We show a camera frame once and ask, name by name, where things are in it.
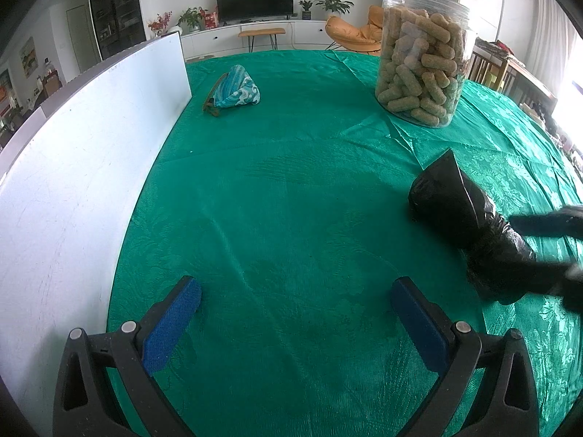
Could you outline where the red flower bouquet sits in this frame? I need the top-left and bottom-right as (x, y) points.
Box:
(148, 11), (173, 38)

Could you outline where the white door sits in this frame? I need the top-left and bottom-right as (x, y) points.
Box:
(66, 5), (100, 72)

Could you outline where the black trash bag roll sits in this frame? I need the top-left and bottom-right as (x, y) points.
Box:
(407, 149), (539, 307)

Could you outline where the orange lounge chair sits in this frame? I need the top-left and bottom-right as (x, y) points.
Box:
(325, 5), (386, 56)

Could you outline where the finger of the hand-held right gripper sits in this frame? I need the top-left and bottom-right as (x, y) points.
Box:
(508, 205), (583, 238)
(562, 272), (583, 313)

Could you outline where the white television cabinet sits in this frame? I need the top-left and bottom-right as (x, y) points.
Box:
(182, 20), (379, 58)

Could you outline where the small wooden bench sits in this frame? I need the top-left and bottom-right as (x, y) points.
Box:
(239, 28), (287, 54)

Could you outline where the white cardboard box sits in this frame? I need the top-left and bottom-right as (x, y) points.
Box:
(0, 32), (193, 422)

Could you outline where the tall dark display cabinet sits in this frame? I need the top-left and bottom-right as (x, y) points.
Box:
(88, 0), (147, 61)

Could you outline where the teal patterned pouch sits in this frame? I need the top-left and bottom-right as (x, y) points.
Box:
(203, 64), (262, 117)

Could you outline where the black television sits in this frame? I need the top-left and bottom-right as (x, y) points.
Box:
(215, 0), (295, 23)

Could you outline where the pile of assorted clutter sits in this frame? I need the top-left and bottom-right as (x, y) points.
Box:
(519, 100), (583, 165)

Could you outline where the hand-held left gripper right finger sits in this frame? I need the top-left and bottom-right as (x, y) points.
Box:
(391, 276), (541, 437)

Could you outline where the green tablecloth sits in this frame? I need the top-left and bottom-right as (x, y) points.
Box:
(106, 50), (583, 437)

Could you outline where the bushy green potted plant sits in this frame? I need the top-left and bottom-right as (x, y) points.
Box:
(177, 7), (207, 34)

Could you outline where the wooden railing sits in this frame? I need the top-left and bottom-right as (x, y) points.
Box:
(469, 39), (557, 111)

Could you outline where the large leafy potted plant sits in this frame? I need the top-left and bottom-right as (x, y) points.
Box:
(316, 0), (355, 15)

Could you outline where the clear plastic snack jar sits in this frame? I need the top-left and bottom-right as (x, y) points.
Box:
(374, 0), (477, 128)

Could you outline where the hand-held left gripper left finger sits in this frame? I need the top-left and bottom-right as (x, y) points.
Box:
(52, 275), (203, 437)

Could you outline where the framed wall picture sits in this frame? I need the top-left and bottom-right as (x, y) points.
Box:
(19, 36), (38, 76)

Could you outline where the white sheer curtain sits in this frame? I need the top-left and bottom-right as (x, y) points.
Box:
(524, 0), (575, 97)

